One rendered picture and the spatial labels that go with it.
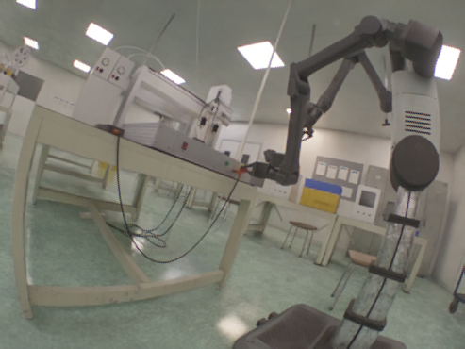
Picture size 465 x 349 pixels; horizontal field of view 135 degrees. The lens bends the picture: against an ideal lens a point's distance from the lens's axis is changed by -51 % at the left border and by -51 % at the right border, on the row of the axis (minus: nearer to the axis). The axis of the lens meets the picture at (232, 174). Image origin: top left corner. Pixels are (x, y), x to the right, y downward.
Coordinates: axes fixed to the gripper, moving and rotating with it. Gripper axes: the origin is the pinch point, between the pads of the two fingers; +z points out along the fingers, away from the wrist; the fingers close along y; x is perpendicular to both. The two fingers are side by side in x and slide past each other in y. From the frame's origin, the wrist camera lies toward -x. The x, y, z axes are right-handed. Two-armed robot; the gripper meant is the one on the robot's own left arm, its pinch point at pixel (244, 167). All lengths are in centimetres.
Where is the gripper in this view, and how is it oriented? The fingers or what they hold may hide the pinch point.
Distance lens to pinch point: 96.4
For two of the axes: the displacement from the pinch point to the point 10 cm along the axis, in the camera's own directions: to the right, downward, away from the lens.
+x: -3.0, 9.5, -0.6
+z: -7.7, -2.0, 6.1
